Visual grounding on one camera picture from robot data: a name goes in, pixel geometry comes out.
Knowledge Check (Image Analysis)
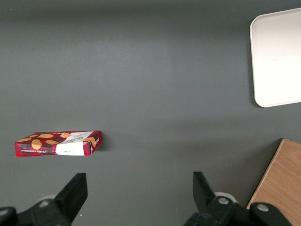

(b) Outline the red cookie box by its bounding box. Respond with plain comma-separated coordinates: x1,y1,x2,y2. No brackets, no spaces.
14,130,103,158

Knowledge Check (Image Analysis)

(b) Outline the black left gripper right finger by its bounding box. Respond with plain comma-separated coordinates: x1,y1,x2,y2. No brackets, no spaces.
183,171,292,226

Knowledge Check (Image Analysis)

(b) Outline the wooden drawer cabinet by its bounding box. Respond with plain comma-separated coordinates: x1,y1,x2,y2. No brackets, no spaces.
246,138,301,226

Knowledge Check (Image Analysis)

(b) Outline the beige plastic tray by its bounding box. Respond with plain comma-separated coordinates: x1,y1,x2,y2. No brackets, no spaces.
249,8,301,108

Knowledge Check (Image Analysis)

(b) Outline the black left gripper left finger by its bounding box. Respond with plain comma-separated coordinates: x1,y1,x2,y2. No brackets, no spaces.
0,172,88,226

